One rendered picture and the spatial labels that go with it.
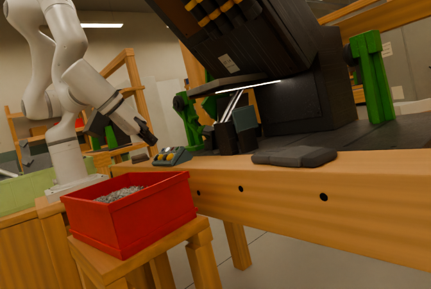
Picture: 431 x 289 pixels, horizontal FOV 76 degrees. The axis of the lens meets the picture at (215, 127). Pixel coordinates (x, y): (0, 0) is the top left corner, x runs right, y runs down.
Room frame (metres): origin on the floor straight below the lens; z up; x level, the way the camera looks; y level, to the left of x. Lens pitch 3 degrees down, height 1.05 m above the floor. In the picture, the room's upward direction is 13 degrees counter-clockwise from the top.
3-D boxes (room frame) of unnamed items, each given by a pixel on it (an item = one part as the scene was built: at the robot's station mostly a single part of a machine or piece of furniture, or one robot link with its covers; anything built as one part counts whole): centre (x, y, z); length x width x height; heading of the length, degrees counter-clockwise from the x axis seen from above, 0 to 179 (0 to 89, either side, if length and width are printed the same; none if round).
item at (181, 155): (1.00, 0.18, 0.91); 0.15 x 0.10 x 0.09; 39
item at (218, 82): (0.91, -0.14, 1.11); 0.39 x 0.16 x 0.03; 129
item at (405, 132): (1.04, -0.17, 0.89); 1.10 x 0.42 x 0.02; 39
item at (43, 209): (1.21, 0.67, 0.83); 0.32 x 0.32 x 0.04; 35
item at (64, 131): (1.24, 0.65, 1.19); 0.19 x 0.12 x 0.24; 131
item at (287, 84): (1.04, -0.34, 1.07); 0.30 x 0.18 x 0.34; 39
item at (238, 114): (0.87, -0.10, 0.97); 0.10 x 0.02 x 0.14; 129
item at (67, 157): (1.21, 0.67, 0.97); 0.19 x 0.19 x 0.18
